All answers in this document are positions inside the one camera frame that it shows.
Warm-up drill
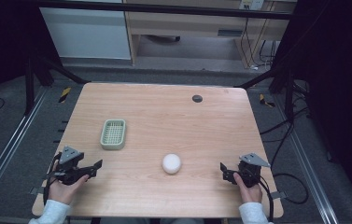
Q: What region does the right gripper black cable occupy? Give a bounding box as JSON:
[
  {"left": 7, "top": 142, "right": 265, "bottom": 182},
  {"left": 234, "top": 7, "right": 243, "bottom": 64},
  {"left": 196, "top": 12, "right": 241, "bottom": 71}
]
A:
[{"left": 257, "top": 175, "right": 275, "bottom": 224}]

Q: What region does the white round soap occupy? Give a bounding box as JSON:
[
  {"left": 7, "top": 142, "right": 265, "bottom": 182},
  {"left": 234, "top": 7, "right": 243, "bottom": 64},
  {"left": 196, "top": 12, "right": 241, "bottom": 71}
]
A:
[{"left": 162, "top": 152, "right": 183, "bottom": 175}]

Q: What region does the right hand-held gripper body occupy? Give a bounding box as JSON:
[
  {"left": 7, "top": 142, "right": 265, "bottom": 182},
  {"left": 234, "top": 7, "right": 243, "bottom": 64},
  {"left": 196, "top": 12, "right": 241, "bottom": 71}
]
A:
[{"left": 237, "top": 152, "right": 272, "bottom": 189}]

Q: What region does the person's left hand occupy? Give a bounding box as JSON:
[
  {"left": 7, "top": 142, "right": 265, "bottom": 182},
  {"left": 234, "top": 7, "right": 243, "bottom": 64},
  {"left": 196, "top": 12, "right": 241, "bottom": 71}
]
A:
[{"left": 48, "top": 174, "right": 91, "bottom": 206}]

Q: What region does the metal floor rail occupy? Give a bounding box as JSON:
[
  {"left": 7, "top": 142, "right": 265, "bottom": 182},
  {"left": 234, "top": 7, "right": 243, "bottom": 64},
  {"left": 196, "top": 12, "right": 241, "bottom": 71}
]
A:
[
  {"left": 0, "top": 88, "right": 49, "bottom": 217},
  {"left": 275, "top": 92, "right": 340, "bottom": 224}
]

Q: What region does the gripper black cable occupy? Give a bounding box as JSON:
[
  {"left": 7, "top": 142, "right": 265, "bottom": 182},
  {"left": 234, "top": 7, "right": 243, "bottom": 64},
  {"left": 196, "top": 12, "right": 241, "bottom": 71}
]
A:
[
  {"left": 42, "top": 151, "right": 63, "bottom": 206},
  {"left": 257, "top": 175, "right": 275, "bottom": 224}
]

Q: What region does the black floor cable loop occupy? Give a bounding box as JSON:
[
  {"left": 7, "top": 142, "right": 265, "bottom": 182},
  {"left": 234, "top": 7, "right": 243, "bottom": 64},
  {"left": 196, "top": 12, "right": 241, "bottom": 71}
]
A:
[{"left": 272, "top": 172, "right": 310, "bottom": 205}]

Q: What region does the yellow black floor tape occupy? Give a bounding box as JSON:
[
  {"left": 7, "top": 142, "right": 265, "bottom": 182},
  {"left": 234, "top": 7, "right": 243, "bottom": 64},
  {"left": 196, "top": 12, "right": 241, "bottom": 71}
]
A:
[
  {"left": 58, "top": 86, "right": 72, "bottom": 105},
  {"left": 259, "top": 93, "right": 276, "bottom": 109}
]

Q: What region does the white cabinet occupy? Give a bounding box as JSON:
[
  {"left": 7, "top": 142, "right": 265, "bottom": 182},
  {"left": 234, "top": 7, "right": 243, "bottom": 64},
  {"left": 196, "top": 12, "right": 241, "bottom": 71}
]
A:
[{"left": 38, "top": 7, "right": 133, "bottom": 61}]

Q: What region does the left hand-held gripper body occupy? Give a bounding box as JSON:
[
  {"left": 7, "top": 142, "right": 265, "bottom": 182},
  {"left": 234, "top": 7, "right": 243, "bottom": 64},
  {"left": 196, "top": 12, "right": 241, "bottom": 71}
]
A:
[{"left": 47, "top": 145, "right": 91, "bottom": 187}]

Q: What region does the grey table corner bracket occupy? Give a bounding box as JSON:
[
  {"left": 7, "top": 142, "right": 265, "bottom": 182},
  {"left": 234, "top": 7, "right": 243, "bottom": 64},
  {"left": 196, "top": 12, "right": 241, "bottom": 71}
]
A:
[
  {"left": 270, "top": 190, "right": 288, "bottom": 201},
  {"left": 28, "top": 186, "right": 46, "bottom": 197}
]

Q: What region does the green soap dish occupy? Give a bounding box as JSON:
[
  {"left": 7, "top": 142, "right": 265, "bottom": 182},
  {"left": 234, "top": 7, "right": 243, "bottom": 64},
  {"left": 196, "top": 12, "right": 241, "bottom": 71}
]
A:
[{"left": 99, "top": 119, "right": 127, "bottom": 151}]

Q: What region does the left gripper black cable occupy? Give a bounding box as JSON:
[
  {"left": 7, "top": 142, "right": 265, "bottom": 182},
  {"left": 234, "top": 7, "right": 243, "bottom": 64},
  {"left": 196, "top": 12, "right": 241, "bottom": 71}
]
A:
[{"left": 42, "top": 151, "right": 63, "bottom": 206}]

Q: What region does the black horizontal frame bar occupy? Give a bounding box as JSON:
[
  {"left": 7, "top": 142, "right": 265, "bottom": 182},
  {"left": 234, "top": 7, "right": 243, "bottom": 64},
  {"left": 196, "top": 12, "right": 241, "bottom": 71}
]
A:
[{"left": 33, "top": 0, "right": 293, "bottom": 21}]

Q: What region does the bundle of black cables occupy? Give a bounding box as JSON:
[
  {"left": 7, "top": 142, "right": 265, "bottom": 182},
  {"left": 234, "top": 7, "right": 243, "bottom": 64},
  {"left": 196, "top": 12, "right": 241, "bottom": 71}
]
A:
[{"left": 259, "top": 78, "right": 312, "bottom": 169}]

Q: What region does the white power strip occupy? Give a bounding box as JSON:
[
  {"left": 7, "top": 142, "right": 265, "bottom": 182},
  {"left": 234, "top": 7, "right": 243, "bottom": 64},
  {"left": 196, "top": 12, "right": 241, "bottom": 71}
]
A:
[{"left": 239, "top": 0, "right": 264, "bottom": 11}]

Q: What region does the person's right hand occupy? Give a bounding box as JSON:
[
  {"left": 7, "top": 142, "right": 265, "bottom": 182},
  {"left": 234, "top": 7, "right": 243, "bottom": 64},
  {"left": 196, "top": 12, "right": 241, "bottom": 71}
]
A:
[{"left": 232, "top": 172, "right": 263, "bottom": 204}]

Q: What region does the black metal stand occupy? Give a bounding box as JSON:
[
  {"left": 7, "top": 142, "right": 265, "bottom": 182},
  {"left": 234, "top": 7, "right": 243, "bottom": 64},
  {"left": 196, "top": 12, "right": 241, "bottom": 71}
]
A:
[
  {"left": 233, "top": 60, "right": 297, "bottom": 120},
  {"left": 23, "top": 54, "right": 92, "bottom": 117}
]

